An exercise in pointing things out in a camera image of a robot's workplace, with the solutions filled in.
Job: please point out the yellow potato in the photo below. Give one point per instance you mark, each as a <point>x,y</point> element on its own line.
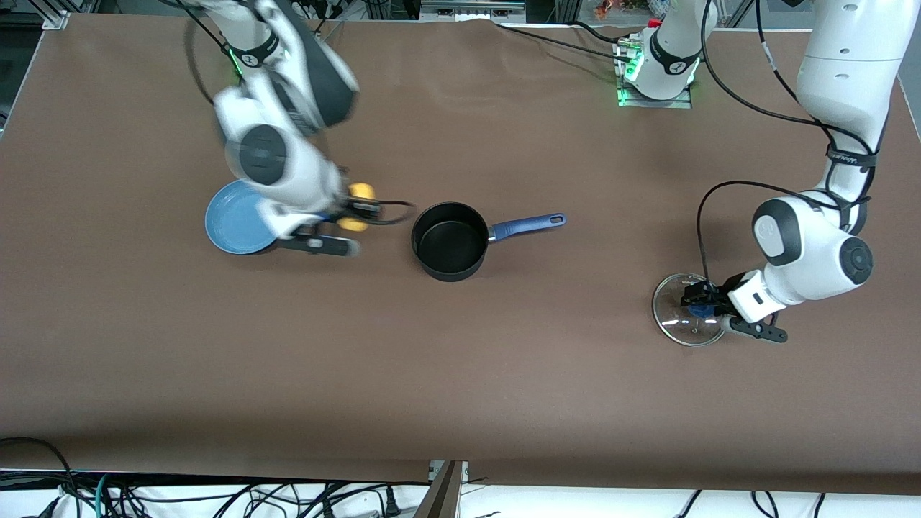
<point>362,191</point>

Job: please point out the glass lid with blue knob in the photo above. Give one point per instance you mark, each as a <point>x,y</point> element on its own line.
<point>673,316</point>

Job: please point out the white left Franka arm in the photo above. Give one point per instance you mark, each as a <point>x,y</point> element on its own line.
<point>849,72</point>

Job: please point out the blue round plate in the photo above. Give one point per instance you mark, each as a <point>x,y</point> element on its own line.
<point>230,223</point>

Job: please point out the brown table cover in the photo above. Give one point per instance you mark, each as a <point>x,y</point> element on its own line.
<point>504,360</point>

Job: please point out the black power plug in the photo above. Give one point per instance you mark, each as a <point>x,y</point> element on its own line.
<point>391,501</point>

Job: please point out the colourful toy pile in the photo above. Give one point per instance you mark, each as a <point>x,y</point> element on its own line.
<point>611,8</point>

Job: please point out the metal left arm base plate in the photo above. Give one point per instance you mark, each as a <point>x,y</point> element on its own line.
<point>680,104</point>

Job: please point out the aluminium frame rail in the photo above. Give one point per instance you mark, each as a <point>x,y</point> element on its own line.
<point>471,8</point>

